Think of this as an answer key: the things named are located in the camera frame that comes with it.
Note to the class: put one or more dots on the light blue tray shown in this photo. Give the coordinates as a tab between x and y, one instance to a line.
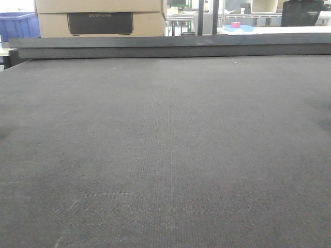
244	28

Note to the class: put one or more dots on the black vertical post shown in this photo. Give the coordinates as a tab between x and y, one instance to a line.
200	18
215	16

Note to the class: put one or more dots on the lower cardboard box black print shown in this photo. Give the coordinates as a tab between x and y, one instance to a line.
101	24

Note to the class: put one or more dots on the right black vertical post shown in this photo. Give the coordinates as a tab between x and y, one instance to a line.
215	16

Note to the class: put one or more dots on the black conveyor belt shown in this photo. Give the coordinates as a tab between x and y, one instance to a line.
186	152

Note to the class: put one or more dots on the red tape roll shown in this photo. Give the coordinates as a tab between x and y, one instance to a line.
235	24

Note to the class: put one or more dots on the beige box on shelf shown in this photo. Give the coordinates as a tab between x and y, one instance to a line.
264	6

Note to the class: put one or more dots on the blue plastic bin far left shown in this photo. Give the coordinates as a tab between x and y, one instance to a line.
19	25

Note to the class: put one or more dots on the upper cardboard box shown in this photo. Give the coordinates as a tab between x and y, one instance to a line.
65	6

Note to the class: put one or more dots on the dark conveyor side rail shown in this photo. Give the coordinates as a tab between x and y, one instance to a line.
173	47

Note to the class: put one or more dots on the black office chair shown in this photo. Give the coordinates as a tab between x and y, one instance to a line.
300	13

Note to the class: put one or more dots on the left black vertical post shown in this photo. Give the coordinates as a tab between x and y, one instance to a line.
200	18

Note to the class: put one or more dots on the white table top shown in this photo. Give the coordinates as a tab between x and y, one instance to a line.
279	30

